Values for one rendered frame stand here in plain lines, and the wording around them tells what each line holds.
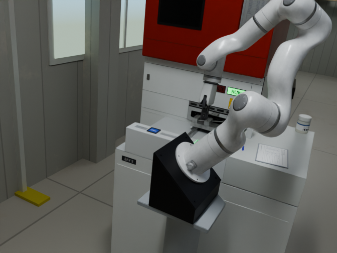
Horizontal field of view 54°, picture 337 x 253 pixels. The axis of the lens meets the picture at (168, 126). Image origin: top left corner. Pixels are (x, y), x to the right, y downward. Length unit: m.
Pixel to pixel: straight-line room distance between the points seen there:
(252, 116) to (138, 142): 0.78
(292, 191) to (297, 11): 0.75
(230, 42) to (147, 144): 0.66
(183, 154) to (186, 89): 0.92
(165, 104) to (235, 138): 1.17
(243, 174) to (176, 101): 0.89
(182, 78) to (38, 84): 1.18
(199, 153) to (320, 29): 0.62
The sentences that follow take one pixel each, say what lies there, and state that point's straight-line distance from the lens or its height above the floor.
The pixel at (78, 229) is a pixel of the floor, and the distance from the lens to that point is 2.58.
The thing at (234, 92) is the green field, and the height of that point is 1.10.
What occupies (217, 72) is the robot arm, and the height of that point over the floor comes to 1.32.
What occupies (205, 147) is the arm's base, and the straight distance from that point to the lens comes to 1.29.
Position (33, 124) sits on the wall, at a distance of 2.87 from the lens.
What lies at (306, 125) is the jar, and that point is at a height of 1.02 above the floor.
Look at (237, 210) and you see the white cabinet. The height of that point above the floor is 0.70.
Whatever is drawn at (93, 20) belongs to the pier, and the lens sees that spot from 3.00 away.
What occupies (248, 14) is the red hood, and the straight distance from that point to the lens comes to 2.01.
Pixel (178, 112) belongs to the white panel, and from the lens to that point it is 2.30.
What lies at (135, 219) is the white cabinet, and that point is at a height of 0.41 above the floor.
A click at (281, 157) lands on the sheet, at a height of 0.97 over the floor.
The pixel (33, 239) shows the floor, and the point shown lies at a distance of 2.54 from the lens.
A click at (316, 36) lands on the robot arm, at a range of 1.33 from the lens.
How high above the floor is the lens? 1.64
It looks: 22 degrees down
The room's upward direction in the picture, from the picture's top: 6 degrees clockwise
